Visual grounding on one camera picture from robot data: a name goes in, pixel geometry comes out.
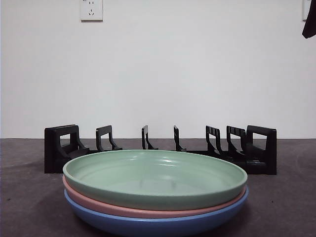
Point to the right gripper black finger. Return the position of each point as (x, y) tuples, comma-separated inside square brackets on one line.
[(310, 24)]

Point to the green plate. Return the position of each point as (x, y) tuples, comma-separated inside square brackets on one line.
[(148, 192)]

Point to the blue plate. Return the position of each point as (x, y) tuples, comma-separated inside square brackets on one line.
[(123, 227)]

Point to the black plastic dish rack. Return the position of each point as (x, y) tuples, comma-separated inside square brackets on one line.
[(53, 153)]

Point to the pink plate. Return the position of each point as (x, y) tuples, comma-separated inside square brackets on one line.
[(98, 207)]

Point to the white wall socket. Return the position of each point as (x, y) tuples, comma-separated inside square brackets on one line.
[(91, 10), (305, 10)]

